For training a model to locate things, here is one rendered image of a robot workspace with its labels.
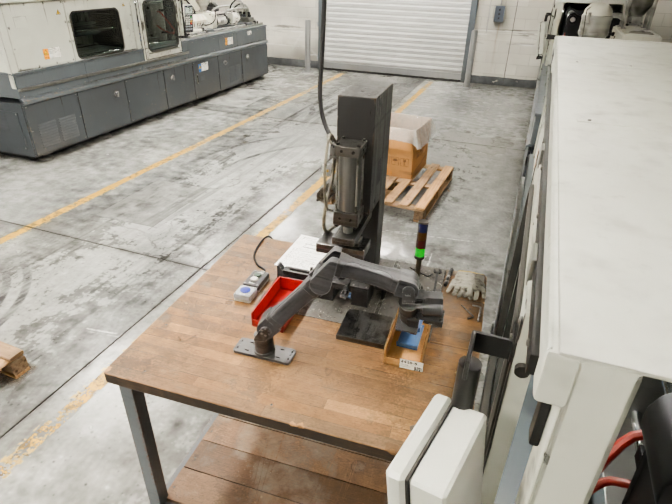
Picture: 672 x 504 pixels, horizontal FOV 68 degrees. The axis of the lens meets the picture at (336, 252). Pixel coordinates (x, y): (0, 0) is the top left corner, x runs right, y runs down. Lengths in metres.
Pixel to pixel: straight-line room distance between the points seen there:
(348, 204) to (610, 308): 1.19
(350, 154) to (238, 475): 1.36
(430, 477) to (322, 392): 0.90
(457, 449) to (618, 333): 0.26
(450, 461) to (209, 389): 1.02
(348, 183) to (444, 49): 9.29
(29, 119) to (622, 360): 6.24
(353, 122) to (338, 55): 9.80
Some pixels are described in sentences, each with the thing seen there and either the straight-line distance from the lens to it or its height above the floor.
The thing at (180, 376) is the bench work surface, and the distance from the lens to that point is 1.67.
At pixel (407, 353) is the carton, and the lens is 1.71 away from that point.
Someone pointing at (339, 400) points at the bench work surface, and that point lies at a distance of 1.55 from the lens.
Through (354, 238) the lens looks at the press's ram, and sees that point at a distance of 1.77.
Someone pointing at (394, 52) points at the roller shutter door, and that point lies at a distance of 11.12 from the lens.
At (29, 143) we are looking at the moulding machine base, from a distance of 6.57.
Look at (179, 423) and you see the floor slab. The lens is 2.78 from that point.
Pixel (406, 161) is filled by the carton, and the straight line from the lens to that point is 5.12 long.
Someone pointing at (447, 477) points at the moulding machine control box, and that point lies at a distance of 0.71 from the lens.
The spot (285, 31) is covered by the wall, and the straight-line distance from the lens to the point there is 12.00.
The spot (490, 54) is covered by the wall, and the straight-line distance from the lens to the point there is 10.84.
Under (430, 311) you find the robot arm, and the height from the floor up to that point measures 1.16.
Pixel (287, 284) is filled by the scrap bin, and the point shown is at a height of 0.93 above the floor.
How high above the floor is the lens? 2.02
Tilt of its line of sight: 30 degrees down
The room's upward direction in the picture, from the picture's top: 1 degrees clockwise
